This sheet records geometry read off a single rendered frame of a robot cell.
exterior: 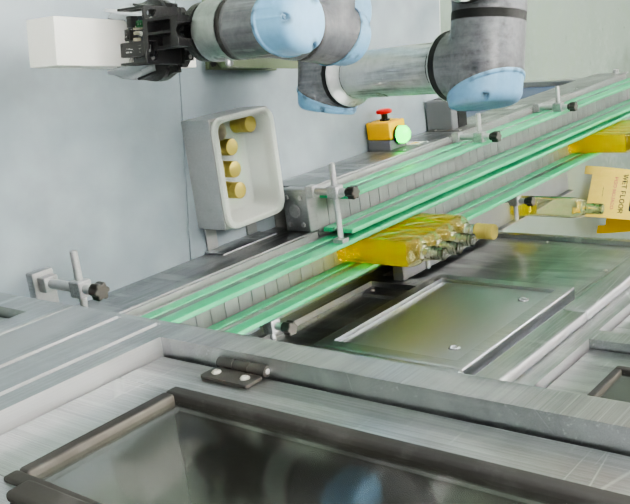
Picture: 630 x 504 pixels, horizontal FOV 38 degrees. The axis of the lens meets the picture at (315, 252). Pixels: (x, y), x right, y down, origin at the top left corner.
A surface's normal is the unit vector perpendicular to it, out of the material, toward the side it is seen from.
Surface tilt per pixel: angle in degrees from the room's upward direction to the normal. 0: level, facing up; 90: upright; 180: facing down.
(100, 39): 0
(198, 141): 90
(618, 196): 77
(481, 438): 90
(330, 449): 90
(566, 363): 0
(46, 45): 90
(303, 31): 0
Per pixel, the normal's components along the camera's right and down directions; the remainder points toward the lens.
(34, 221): 0.77, 0.07
